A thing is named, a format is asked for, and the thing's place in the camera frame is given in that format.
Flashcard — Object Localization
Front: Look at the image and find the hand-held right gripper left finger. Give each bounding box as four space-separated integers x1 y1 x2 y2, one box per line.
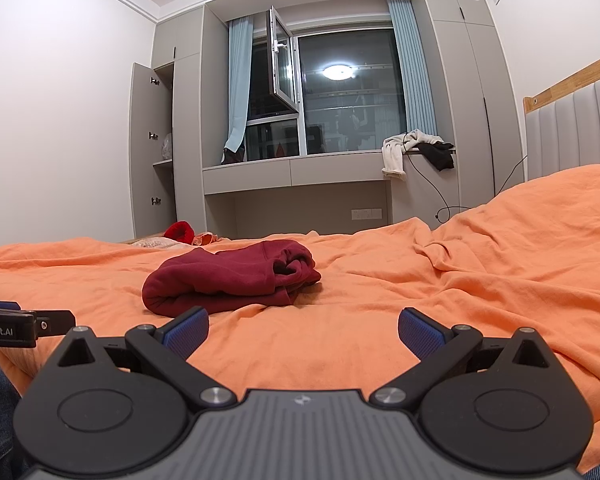
50 306 240 409

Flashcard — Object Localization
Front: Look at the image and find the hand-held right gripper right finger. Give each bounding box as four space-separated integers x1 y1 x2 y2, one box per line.
368 308 554 409

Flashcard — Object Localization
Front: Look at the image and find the dark red sweater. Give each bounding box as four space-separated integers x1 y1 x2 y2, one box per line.
141 240 323 319

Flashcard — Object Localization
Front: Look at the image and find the orange blanket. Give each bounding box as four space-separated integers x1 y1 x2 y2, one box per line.
0 162 600 477

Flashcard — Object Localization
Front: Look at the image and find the pink patterned pillow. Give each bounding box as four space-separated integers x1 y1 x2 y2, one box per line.
130 236 186 250

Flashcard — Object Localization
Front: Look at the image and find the red plush item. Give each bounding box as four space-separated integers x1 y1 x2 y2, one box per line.
164 220 196 245

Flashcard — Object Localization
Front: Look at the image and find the white garment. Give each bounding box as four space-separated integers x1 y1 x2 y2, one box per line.
381 129 444 181

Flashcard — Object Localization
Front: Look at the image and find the open grey wardrobe door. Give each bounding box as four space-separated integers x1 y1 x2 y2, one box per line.
129 62 176 241

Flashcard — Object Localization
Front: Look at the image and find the black garment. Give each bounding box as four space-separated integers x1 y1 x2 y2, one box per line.
417 141 456 171

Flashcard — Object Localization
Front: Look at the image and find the grey window bench with drawers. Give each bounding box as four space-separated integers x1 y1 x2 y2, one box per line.
202 147 459 239

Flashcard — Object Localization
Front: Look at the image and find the grey wardrobe with shelves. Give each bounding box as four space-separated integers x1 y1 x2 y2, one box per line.
152 5 206 231

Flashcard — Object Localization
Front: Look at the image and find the tall grey cabinet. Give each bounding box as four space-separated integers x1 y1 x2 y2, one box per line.
415 0 526 211

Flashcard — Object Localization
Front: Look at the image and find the large window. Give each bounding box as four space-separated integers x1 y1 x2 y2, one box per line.
245 27 409 161

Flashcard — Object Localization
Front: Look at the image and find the grey padded wooden headboard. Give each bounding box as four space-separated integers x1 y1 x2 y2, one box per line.
522 49 600 181

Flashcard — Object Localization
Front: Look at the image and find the short light blue curtain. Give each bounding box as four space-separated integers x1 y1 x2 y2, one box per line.
223 15 255 154

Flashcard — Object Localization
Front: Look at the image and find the long pleated blue curtain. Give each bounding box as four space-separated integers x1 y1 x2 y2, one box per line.
387 0 439 136

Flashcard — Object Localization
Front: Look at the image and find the open window sash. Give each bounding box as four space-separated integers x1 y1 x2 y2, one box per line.
266 6 301 111

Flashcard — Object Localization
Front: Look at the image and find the black cable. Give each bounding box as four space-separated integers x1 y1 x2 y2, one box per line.
402 132 529 221

